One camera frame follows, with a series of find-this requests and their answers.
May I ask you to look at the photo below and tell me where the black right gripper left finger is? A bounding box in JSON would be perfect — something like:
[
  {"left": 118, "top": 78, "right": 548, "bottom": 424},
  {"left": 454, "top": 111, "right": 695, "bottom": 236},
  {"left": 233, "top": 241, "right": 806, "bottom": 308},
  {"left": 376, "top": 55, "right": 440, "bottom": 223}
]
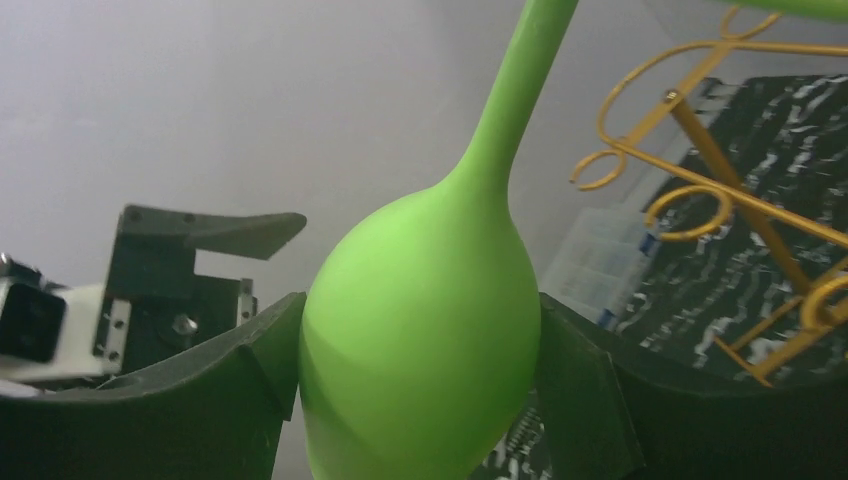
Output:
[{"left": 1, "top": 292, "right": 306, "bottom": 479}]

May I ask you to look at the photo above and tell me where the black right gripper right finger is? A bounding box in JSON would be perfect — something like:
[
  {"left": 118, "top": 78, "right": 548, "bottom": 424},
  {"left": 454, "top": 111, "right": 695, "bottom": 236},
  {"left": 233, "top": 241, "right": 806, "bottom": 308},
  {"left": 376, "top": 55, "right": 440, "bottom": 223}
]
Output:
[{"left": 535, "top": 295, "right": 847, "bottom": 479}]

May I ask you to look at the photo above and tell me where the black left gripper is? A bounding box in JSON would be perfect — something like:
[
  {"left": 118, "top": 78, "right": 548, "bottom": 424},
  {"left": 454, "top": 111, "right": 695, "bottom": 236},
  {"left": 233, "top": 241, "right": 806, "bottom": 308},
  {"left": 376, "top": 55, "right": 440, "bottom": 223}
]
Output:
[{"left": 92, "top": 204, "right": 307, "bottom": 374}]

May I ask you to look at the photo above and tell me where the green plastic wine glass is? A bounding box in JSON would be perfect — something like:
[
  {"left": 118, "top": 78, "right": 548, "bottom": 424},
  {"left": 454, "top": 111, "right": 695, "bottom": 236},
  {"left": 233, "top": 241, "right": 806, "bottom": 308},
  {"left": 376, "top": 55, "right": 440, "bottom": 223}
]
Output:
[{"left": 298, "top": 0, "right": 848, "bottom": 480}]

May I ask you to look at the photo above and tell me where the gold rectangular rack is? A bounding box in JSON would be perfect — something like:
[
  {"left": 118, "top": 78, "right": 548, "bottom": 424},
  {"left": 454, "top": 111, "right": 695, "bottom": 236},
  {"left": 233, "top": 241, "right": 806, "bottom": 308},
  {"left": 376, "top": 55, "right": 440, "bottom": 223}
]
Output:
[{"left": 569, "top": 1, "right": 847, "bottom": 387}]

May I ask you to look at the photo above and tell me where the black bit strip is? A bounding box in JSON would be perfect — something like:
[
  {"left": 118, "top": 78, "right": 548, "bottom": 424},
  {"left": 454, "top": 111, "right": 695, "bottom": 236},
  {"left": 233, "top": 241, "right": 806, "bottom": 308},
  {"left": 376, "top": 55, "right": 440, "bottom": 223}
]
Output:
[{"left": 469, "top": 390, "right": 554, "bottom": 480}]

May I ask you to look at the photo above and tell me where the clear plastic screw box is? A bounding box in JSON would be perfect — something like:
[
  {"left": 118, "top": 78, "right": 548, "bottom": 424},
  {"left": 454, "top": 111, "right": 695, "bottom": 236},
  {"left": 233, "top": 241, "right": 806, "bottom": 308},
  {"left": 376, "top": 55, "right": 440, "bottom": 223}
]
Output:
[{"left": 540, "top": 207, "right": 661, "bottom": 330}]

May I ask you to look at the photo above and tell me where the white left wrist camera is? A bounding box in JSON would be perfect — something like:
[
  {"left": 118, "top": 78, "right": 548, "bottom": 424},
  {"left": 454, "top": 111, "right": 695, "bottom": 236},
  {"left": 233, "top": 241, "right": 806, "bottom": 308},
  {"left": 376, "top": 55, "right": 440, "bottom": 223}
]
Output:
[{"left": 1, "top": 253, "right": 132, "bottom": 399}]

